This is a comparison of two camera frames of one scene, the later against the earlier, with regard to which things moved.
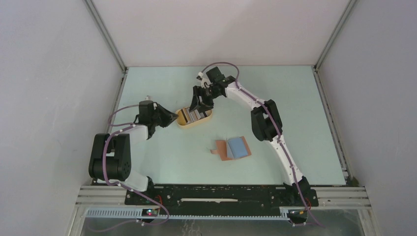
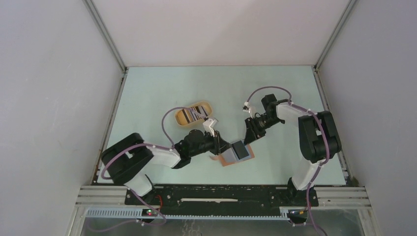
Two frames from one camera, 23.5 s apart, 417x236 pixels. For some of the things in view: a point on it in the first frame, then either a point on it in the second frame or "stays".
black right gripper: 206,104 to 252,129
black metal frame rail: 223,199 stays
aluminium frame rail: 328,198 stays
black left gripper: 169,117 to 220,146
